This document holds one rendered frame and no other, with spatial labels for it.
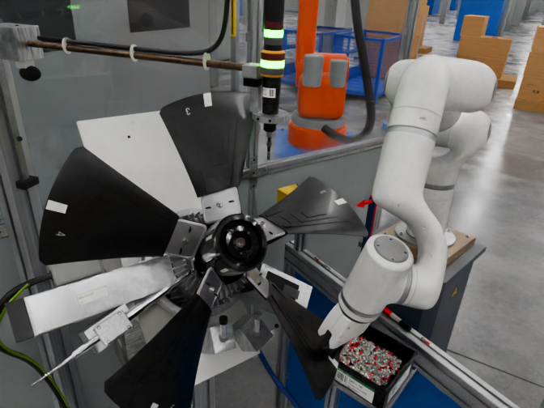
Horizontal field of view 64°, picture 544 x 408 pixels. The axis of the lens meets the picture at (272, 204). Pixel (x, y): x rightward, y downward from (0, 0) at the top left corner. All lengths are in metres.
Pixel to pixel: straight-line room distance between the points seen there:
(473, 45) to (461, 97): 9.05
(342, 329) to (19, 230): 0.92
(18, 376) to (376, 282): 1.43
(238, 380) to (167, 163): 1.32
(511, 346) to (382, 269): 2.07
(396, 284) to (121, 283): 0.54
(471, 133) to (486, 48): 8.65
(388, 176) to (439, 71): 0.21
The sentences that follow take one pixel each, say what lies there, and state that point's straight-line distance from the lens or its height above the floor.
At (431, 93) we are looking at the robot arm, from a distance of 0.83.
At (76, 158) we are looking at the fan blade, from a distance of 0.85.
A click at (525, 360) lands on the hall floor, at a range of 2.73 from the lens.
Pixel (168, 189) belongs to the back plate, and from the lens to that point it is 1.16.
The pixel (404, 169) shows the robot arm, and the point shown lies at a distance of 0.79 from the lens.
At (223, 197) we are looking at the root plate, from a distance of 0.95.
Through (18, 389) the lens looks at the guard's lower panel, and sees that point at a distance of 1.93.
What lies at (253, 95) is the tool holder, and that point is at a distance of 0.85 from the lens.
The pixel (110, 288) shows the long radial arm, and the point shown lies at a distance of 0.96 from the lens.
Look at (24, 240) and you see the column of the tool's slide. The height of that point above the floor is 1.02.
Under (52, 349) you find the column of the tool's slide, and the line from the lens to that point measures 1.63.
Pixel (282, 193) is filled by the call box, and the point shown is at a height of 1.07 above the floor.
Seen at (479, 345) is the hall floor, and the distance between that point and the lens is 2.69.
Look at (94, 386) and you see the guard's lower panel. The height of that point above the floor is 0.20.
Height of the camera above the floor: 1.69
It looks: 27 degrees down
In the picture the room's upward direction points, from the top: 3 degrees clockwise
